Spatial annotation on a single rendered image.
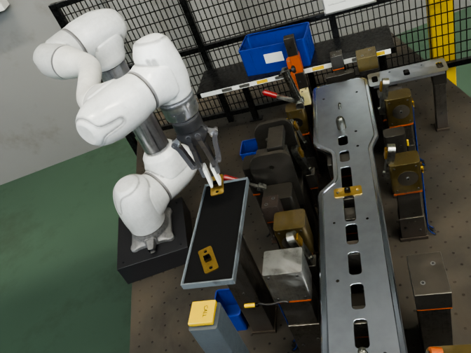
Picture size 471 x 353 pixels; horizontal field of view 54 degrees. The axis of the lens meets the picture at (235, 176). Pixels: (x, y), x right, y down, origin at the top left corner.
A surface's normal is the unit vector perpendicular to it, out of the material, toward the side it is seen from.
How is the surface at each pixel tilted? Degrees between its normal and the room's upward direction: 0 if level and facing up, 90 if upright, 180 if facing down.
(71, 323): 0
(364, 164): 0
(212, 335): 90
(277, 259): 0
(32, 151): 90
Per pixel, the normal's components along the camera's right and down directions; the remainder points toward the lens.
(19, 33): 0.14, 0.59
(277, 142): -0.32, -0.73
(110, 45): 0.74, 0.28
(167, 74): 0.59, 0.25
